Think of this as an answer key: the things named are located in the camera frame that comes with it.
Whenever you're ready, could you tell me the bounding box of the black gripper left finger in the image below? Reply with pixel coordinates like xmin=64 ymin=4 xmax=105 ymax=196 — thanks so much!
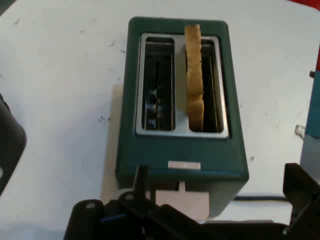
xmin=62 ymin=164 xmax=208 ymax=240

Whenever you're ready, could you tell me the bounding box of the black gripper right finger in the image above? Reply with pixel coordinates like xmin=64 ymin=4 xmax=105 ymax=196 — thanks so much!
xmin=281 ymin=162 xmax=320 ymax=240

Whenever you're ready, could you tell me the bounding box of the teal and grey appliance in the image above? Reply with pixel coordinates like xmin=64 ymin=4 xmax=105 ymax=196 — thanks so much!
xmin=294 ymin=71 xmax=320 ymax=185

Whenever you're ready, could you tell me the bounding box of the dark green two-slot toaster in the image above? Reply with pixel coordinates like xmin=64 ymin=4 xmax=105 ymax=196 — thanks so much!
xmin=114 ymin=16 xmax=250 ymax=222

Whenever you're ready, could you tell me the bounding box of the red object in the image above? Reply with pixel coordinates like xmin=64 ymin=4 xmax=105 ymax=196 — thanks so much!
xmin=314 ymin=32 xmax=320 ymax=74

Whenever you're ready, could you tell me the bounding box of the black rounded device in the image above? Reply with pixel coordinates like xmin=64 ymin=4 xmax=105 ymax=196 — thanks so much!
xmin=0 ymin=92 xmax=27 ymax=196

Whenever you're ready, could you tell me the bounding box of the toasted bread slice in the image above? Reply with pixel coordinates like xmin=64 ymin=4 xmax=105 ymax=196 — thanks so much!
xmin=184 ymin=23 xmax=205 ymax=133

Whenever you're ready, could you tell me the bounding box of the black power cable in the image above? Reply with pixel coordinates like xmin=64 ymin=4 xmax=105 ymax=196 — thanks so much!
xmin=234 ymin=195 xmax=288 ymax=201

